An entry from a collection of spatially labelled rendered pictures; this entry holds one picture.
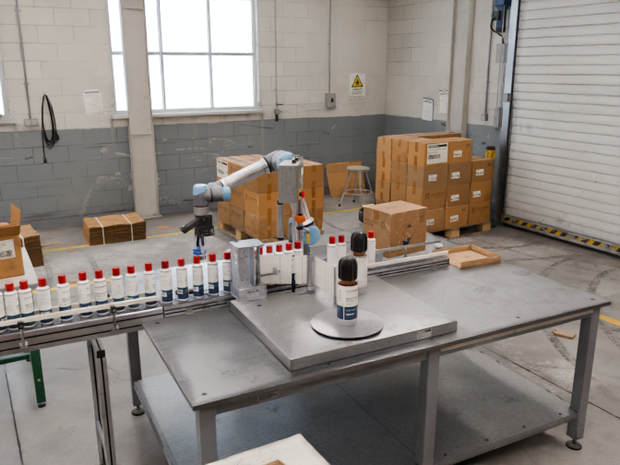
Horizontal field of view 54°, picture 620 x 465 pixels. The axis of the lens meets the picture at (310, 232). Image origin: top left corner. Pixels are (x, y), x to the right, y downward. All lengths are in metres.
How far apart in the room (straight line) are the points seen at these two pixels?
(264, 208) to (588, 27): 3.86
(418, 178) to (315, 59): 3.16
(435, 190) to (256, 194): 1.97
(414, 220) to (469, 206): 3.68
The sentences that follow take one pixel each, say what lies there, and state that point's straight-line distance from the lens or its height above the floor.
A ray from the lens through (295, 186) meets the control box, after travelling 3.00.
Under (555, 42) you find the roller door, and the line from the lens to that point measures 7.49.
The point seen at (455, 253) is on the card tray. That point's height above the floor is 0.83.
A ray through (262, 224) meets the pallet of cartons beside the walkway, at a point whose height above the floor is 0.31.
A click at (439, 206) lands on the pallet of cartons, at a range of 6.99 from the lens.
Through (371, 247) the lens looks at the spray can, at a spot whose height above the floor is 1.00.
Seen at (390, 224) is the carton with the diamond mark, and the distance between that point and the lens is 3.56.
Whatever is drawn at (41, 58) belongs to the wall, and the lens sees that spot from 8.05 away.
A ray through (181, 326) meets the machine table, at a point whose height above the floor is 0.83.
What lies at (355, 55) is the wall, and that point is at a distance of 9.62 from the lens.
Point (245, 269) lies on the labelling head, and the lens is 2.83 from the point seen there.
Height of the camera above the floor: 1.94
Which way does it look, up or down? 15 degrees down
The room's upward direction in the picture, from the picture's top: straight up
